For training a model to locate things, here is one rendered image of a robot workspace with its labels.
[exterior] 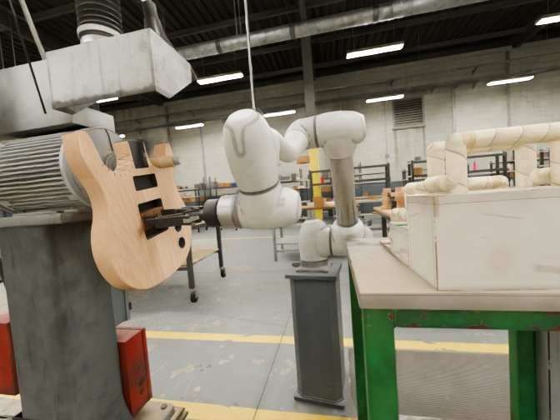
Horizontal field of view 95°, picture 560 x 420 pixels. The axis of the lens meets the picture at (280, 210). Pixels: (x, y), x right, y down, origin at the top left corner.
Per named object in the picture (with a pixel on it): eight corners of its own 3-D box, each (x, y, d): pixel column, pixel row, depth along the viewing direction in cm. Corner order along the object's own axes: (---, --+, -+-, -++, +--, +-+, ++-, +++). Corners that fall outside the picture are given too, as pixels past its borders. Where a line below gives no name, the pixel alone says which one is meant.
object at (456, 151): (452, 194, 46) (450, 141, 45) (443, 194, 49) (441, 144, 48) (472, 192, 45) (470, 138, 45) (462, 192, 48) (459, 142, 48)
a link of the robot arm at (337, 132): (333, 242, 153) (372, 241, 146) (332, 262, 140) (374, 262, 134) (314, 110, 111) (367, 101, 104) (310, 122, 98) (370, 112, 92)
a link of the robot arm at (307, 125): (279, 127, 102) (313, 122, 98) (287, 115, 116) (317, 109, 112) (286, 158, 109) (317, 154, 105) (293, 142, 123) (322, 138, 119)
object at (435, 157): (432, 194, 54) (430, 148, 53) (426, 194, 57) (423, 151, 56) (448, 192, 53) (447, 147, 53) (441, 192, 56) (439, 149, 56)
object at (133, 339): (79, 413, 103) (69, 325, 101) (106, 390, 116) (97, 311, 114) (132, 419, 98) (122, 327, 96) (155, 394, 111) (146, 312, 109)
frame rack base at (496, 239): (438, 292, 46) (434, 196, 45) (407, 267, 61) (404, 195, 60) (618, 288, 42) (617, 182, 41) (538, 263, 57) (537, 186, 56)
